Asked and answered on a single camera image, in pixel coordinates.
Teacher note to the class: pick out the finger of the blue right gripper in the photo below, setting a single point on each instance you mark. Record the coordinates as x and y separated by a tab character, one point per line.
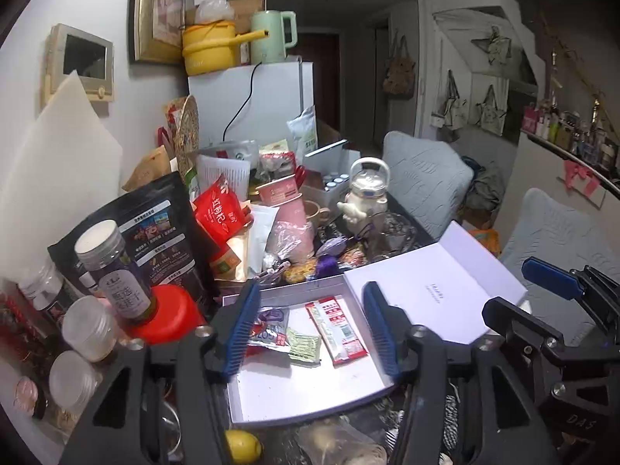
560	282

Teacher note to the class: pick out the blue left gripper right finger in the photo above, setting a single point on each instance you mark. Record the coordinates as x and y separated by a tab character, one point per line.
377	312

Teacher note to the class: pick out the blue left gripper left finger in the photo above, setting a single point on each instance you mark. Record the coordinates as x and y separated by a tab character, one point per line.
237	325

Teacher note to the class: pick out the purple white snack bag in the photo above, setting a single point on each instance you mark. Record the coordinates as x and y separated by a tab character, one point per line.
269	331

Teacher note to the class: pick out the red white snack packet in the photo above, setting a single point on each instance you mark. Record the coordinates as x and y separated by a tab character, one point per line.
331	322

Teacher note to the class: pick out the green tea sachet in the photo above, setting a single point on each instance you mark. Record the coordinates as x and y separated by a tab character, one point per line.
304	348

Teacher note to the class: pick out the clear bag with nuts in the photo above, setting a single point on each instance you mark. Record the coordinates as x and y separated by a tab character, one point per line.
336	441

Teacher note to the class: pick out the black white gingham cloth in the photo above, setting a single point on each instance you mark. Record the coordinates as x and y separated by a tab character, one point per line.
450	429

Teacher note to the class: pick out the red plastic canister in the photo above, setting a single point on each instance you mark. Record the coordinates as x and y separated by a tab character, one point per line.
176	315

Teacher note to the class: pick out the lavender open gift box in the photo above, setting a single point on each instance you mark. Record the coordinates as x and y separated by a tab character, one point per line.
442	286

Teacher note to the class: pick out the pink cup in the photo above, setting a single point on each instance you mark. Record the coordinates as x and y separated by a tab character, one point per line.
291	223

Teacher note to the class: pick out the yellow-green pear fruit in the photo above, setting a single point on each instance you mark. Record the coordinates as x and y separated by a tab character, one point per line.
245	448

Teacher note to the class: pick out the white ceramic teapot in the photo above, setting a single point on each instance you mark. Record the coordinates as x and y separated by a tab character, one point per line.
368	193

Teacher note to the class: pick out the red snack pouch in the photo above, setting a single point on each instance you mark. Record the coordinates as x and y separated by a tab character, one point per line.
220	213

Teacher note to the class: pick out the light blue quilted cushion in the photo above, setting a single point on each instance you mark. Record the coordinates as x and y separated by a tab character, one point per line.
428	179

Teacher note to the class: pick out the black coffee bag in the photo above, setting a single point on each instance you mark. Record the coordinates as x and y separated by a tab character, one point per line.
161	236

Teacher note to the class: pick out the brown-filled clear jar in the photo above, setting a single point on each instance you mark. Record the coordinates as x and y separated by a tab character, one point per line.
90	329

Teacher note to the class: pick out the dark labelled jar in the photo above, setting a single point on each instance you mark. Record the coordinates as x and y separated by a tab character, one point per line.
101	249

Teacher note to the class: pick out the white mini fridge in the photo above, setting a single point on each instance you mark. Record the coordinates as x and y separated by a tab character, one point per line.
252	102

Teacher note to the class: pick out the white board sheet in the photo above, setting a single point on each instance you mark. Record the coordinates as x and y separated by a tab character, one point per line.
69	166

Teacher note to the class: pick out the mint green kettle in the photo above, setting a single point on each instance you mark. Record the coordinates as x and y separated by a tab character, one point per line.
281	36

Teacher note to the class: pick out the yellow enamel pot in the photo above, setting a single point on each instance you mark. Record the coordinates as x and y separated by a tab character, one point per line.
214	46

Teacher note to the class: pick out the framed picture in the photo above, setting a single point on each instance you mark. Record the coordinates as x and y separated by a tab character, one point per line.
155	30

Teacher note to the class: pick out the beige wall intercom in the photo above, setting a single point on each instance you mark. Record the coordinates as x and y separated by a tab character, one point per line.
70	50

